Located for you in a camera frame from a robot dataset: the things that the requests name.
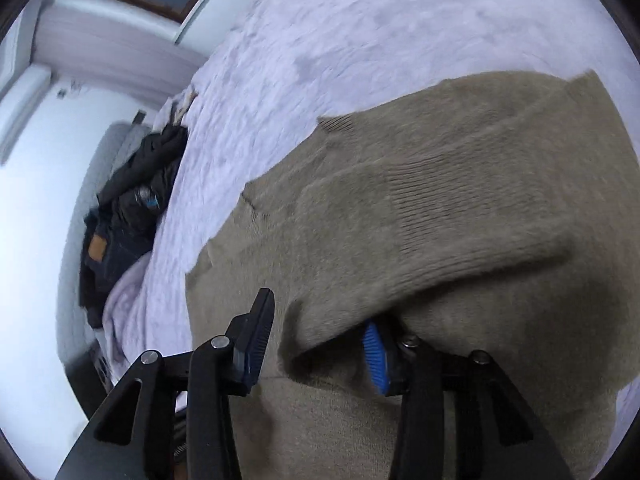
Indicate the olive knit sweater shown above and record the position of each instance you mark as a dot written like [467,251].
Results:
[425,210]

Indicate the beige cloth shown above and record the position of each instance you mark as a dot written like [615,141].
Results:
[182,107]

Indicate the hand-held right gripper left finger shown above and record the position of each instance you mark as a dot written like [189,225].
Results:
[250,355]

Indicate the black jacket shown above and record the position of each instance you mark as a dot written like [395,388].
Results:
[145,175]

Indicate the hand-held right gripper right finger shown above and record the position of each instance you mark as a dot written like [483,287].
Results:
[374,360]

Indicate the white fluffy blanket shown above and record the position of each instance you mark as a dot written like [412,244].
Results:
[350,35]

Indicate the dark blue jeans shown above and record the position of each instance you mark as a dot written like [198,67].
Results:
[107,260]

